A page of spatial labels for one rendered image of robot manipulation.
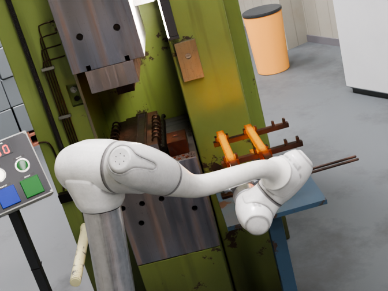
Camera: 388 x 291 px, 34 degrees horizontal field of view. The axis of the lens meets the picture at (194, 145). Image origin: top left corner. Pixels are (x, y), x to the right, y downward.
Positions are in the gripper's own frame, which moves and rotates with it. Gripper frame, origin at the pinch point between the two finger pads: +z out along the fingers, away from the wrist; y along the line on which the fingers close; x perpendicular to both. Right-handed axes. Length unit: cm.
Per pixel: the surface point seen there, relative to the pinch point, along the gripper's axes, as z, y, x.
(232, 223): 8.4, -5.4, -26.2
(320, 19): 448, 155, -72
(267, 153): 3.1, 12.9, 1.5
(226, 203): 25.7, -5.5, -26.2
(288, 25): 464, 124, -73
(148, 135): 54, -30, 1
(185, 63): 54, -6, 28
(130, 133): 64, -38, 1
